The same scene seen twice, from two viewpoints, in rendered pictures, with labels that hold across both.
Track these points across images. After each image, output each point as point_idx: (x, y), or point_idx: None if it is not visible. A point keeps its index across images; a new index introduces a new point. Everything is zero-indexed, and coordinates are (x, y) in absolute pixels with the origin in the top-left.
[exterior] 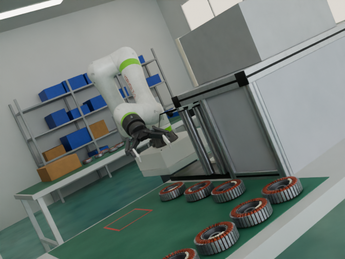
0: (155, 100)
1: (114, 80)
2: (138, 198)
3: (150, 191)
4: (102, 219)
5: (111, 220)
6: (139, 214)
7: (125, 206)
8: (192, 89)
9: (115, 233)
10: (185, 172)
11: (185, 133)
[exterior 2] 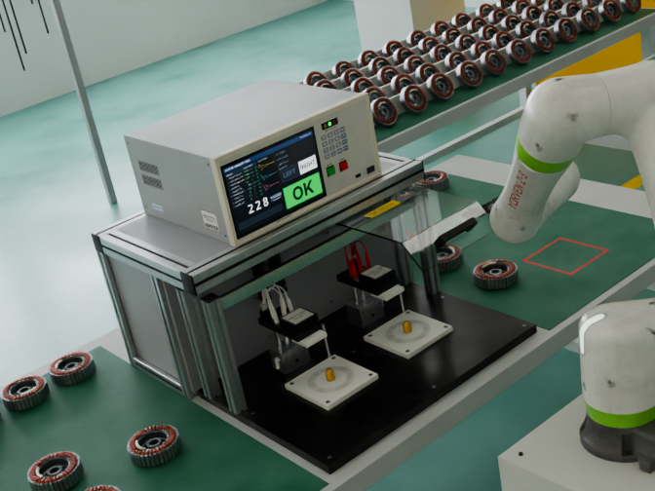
0: (496, 207)
1: (632, 149)
2: (594, 303)
3: (576, 317)
4: (641, 271)
5: (609, 262)
6: (546, 258)
7: (612, 290)
8: (381, 157)
9: (564, 235)
10: (495, 320)
11: (560, 456)
